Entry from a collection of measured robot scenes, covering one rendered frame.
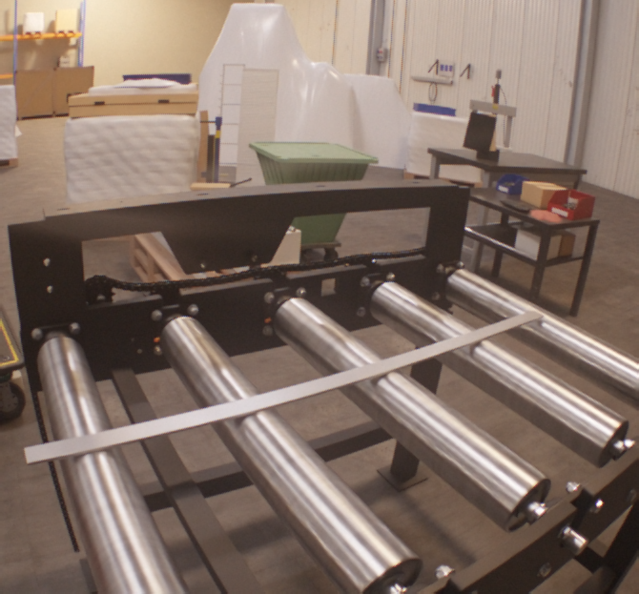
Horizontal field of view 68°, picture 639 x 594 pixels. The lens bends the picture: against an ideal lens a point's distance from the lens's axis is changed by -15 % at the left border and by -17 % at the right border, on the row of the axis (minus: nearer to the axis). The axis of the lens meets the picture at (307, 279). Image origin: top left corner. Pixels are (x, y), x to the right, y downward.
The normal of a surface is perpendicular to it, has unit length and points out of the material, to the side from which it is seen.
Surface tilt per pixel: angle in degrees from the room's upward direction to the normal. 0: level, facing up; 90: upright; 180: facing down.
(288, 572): 0
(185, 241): 90
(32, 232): 90
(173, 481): 0
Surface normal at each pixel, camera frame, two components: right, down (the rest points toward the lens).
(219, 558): 0.07, -0.93
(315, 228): 0.36, 0.53
